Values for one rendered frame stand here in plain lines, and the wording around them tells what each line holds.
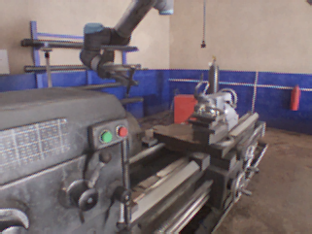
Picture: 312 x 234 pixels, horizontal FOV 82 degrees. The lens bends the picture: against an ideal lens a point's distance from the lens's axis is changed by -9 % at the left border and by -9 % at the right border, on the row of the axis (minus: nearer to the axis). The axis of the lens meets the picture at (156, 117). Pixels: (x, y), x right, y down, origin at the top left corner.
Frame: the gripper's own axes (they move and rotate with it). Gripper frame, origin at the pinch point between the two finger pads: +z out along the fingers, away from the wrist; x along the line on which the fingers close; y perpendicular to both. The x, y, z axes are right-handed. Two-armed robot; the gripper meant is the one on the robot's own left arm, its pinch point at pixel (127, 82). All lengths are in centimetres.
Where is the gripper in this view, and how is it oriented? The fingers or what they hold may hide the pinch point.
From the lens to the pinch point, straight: 86.5
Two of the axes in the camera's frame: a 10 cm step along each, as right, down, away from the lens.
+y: -2.9, 8.4, 4.6
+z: 7.3, 5.0, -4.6
